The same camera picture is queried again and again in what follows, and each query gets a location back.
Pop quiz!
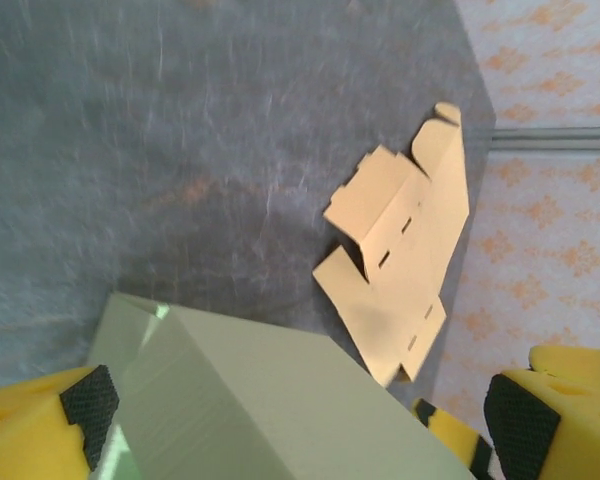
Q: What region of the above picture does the orange paper box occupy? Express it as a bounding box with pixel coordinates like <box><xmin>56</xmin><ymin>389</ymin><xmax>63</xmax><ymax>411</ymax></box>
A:
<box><xmin>312</xmin><ymin>101</ymin><xmax>472</xmax><ymax>389</ymax></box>

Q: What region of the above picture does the aluminium upright frame post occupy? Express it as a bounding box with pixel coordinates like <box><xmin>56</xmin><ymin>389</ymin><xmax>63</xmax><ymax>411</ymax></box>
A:
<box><xmin>488</xmin><ymin>126</ymin><xmax>600</xmax><ymax>152</ymax></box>

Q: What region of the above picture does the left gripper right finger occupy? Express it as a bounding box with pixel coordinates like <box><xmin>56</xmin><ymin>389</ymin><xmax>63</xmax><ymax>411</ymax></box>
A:
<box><xmin>482</xmin><ymin>343</ymin><xmax>600</xmax><ymax>480</ymax></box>

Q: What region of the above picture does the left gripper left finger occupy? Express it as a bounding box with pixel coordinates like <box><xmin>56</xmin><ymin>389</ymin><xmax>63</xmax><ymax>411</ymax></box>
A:
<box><xmin>0</xmin><ymin>363</ymin><xmax>120</xmax><ymax>480</ymax></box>

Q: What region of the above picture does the green paper box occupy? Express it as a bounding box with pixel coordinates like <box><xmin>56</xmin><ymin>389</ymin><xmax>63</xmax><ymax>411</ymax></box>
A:
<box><xmin>84</xmin><ymin>292</ymin><xmax>476</xmax><ymax>480</ymax></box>

